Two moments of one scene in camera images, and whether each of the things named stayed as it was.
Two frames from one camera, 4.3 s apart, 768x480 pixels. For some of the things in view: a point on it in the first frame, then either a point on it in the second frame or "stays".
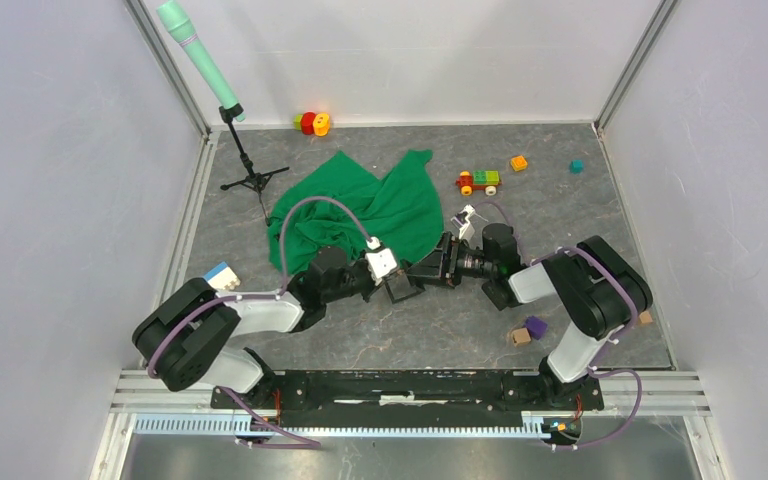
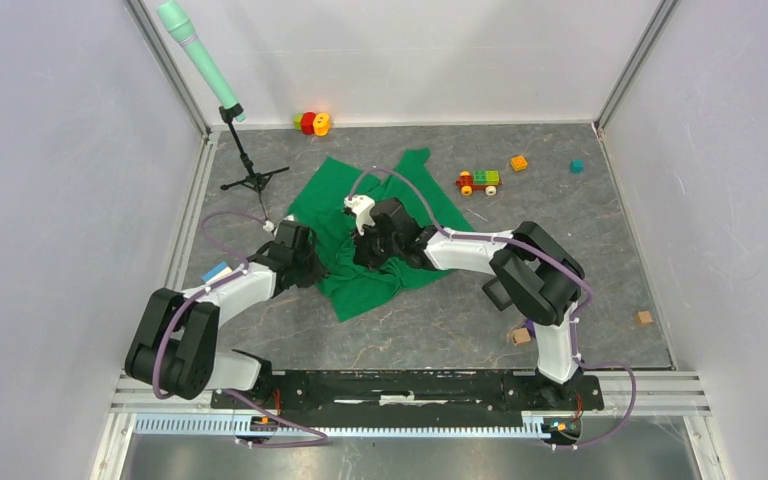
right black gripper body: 451,247 → 376,249
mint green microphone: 180,27 stays
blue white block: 222,277 stays
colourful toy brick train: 487,180 stays
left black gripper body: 360,281 → 309,269
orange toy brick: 518,163 stays
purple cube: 535,326 stays
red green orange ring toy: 311,123 stays
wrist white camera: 466,229 → 361,206
